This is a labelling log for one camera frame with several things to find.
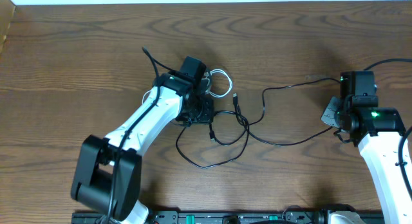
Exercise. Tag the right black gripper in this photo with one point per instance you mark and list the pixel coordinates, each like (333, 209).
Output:
(327, 115)

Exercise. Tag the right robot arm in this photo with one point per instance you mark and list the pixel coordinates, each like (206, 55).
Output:
(381, 138)

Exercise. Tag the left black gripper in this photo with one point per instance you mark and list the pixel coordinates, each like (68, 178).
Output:
(202, 111)

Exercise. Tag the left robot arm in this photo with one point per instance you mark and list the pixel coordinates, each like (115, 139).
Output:
(108, 173)

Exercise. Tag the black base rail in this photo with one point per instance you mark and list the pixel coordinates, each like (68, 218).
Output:
(292, 214)

